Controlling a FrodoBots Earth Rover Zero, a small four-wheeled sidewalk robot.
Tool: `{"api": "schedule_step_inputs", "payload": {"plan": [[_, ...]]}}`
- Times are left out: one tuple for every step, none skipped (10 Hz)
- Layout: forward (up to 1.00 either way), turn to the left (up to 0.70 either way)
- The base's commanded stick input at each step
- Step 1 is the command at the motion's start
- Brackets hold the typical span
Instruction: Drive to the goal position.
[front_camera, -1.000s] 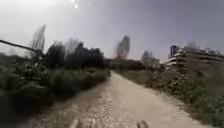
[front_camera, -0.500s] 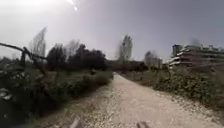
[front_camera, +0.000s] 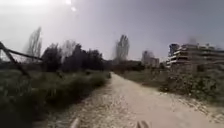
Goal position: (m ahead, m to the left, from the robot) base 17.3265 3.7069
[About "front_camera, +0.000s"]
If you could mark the low dark hedge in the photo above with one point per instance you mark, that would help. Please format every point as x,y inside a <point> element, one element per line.
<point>128,65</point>

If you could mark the tall poplar tree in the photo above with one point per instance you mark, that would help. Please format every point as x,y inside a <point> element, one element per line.
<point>122,48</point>

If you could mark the clump of dark trees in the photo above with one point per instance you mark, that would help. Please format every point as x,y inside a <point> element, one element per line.
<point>78,60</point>

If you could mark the distant pale building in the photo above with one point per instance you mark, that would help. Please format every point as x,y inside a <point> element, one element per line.
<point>150,60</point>

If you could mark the pale dirt gravel path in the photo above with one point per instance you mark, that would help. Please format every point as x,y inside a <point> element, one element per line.
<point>133,100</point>

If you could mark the robot's own part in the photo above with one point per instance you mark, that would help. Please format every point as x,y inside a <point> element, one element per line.
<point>142,124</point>
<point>75,123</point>

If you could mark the rough grass and weeds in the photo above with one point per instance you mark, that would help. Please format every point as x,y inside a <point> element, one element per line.
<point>40,90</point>
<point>196,83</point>

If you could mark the tall bare tree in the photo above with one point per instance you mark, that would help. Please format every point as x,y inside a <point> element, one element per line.
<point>34,45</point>

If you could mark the multi-storey terraced building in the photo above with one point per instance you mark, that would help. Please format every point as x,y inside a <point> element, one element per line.
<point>196,55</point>

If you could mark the wooden rail fence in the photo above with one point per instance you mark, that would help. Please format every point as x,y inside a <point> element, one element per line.
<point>13,60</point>

